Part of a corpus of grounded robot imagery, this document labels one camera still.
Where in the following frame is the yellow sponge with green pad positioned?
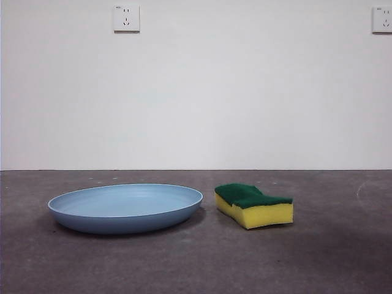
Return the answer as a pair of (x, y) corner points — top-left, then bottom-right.
(214, 183), (295, 231)

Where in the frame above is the light blue round plate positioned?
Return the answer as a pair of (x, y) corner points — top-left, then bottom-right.
(47, 183), (204, 235)

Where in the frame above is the white wall power socket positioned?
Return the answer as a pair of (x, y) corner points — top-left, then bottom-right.
(113, 4), (141, 34)
(371, 6), (392, 35)

